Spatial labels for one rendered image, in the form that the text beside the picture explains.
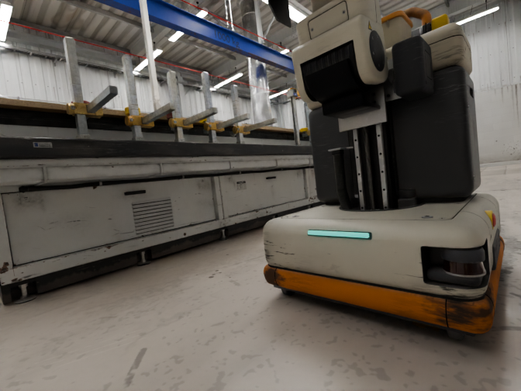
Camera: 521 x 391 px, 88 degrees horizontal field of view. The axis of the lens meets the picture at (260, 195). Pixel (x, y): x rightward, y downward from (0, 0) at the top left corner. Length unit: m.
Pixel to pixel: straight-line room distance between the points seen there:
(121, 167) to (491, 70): 11.33
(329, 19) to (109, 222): 1.44
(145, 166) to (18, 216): 0.59
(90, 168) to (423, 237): 1.35
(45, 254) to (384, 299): 1.49
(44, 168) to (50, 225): 0.34
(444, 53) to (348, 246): 0.64
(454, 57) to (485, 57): 10.87
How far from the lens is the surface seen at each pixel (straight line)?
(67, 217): 1.70
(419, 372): 0.72
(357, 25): 0.83
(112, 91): 1.26
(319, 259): 0.83
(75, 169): 1.48
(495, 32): 12.08
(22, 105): 1.65
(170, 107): 1.36
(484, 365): 0.78
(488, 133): 11.54
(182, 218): 1.94
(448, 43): 1.05
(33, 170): 1.46
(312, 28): 0.95
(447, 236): 0.70
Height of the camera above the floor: 0.42
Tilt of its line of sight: 3 degrees down
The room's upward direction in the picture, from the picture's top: 7 degrees counter-clockwise
